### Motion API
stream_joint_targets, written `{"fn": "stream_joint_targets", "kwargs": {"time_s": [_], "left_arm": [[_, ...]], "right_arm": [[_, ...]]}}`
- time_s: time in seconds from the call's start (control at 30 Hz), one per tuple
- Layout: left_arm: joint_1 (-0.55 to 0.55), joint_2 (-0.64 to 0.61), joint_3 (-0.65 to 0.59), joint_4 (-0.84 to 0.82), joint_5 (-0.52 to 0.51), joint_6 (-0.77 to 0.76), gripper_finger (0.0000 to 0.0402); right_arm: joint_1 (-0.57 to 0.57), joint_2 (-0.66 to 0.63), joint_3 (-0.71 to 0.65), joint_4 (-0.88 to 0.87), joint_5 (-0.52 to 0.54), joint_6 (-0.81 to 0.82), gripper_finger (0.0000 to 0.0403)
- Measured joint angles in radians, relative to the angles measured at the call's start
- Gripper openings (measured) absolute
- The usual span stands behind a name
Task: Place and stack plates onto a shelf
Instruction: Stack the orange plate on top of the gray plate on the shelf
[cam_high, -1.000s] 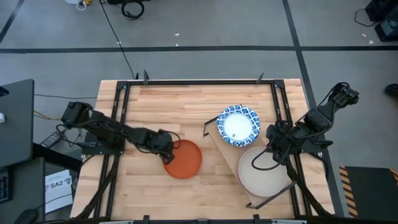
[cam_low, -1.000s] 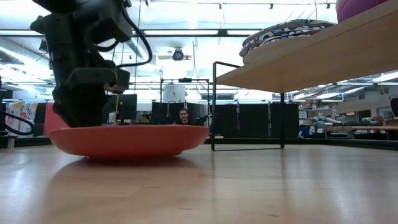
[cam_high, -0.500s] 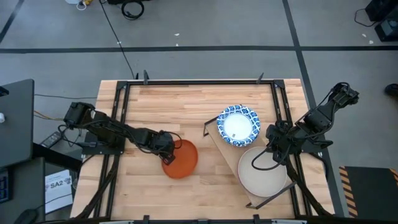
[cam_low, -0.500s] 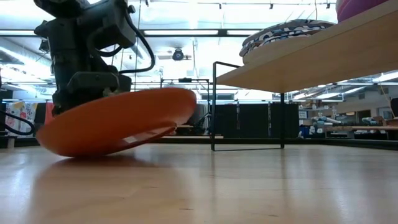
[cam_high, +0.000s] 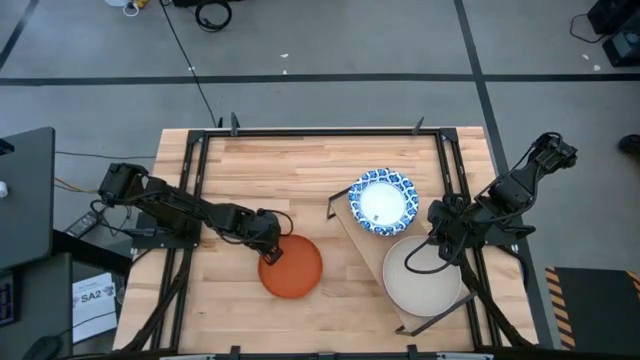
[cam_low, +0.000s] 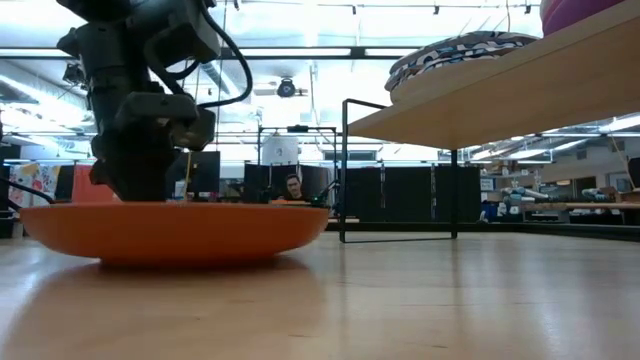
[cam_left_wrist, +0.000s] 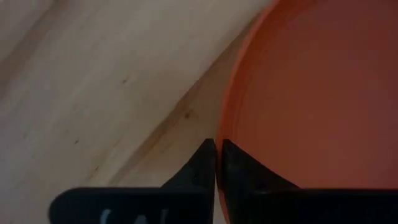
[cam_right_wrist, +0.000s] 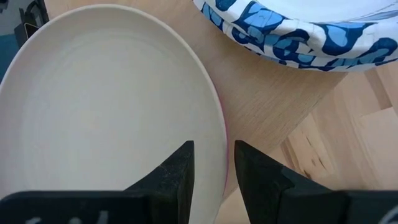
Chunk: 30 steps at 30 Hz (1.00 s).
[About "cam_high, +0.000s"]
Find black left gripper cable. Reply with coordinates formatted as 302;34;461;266
259;208;295;240

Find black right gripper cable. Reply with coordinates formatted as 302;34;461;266
403;233;464;275

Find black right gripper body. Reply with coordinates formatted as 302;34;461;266
427;193;476;249

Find black computer mouse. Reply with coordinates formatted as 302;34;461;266
22;334;64;360

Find black metal shelf leg frame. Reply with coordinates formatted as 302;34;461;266
394;291;479;337

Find wooden shelf board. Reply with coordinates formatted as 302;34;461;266
329;187;474;336

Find grey floor cable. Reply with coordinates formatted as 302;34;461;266
53;149;157;161

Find person's shoe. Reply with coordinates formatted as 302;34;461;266
618;133;640;156

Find black remote controller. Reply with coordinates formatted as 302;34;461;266
64;211;100;239

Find cream bowl with pink rim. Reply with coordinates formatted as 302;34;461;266
381;234;464;319

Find orange wires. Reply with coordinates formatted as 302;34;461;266
53;176;100;195

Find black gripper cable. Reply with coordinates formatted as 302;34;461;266
259;208;295;240
403;233;464;275

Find orange plastic plate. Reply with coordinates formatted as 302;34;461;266
257;233;324;300

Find hazard-striped black platform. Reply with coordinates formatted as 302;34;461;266
544;266;640;351

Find black desk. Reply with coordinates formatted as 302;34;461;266
0;126;134;360

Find coiled black cable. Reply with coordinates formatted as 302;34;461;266
193;0;234;33

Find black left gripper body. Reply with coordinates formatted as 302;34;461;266
238;208;284;254

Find white and yellow plug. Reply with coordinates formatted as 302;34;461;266
104;0;151;18

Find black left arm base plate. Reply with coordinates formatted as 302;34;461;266
130;209;201;250

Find black equipment box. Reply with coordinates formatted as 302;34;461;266
587;0;640;36
602;29;640;68

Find black aluminium table frame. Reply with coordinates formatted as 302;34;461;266
113;112;539;360

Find long black floor cable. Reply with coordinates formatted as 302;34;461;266
159;0;221;127

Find black keyboard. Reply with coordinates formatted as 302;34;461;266
0;269;22;327

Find white printed paper sheet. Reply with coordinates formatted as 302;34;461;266
71;272;119;345

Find blue patterned paper plate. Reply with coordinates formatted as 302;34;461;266
347;167;420;237

